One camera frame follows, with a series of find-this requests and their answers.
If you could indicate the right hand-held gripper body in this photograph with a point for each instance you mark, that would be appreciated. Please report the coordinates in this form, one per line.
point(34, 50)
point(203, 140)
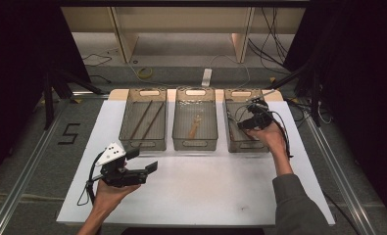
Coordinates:
point(261, 116)

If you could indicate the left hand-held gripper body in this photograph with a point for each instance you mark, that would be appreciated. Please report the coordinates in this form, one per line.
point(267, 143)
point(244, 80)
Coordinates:
point(120, 178)

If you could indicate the clear grey plastic bin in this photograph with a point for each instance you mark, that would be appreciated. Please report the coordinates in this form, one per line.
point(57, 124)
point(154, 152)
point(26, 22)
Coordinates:
point(125, 130)
point(246, 147)
point(181, 124)

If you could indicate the light wooden spoon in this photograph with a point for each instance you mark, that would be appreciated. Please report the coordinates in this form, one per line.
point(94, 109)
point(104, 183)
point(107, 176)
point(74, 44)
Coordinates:
point(193, 130)

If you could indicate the person's left hand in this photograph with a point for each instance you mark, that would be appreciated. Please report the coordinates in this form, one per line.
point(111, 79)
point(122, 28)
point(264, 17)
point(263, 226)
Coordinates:
point(111, 194)

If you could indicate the person's right hand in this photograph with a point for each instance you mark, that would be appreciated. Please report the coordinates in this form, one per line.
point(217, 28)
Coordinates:
point(272, 138)

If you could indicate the white table sheet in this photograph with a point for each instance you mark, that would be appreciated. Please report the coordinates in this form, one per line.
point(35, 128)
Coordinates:
point(197, 189)

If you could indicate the black metal stand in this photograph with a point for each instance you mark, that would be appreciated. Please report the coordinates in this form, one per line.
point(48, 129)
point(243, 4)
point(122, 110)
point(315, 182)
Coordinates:
point(315, 98)
point(49, 98)

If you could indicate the white power strip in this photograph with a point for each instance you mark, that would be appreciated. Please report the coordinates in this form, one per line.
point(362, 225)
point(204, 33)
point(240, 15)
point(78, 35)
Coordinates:
point(206, 77)

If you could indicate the black curtain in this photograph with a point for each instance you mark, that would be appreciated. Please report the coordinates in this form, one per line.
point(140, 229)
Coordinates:
point(361, 65)
point(11, 65)

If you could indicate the light wooden shelf unit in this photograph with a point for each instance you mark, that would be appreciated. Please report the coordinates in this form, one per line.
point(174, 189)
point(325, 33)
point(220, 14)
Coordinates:
point(122, 36)

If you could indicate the aluminium floor rail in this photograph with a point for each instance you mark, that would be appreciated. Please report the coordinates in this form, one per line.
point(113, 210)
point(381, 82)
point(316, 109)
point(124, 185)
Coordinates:
point(24, 173)
point(338, 173)

